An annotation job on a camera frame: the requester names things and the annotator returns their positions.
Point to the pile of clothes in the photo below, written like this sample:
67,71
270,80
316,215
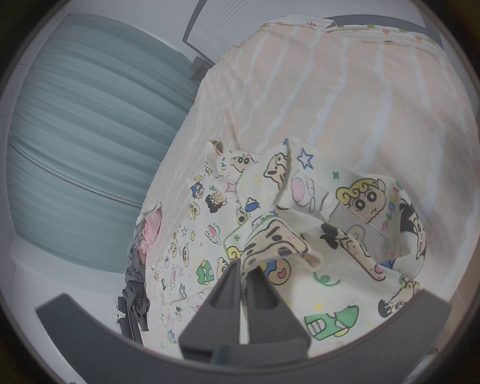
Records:
137,277

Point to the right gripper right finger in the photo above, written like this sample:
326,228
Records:
266,318

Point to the white printed pyjama top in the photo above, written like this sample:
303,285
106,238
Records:
337,270

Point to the bed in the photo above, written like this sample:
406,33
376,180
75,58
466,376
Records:
318,93

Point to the blue-green curtain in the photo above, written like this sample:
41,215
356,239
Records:
93,86
75,210

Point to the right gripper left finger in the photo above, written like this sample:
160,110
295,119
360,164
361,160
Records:
221,315

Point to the grey bedside table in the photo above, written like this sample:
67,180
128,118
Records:
198,67

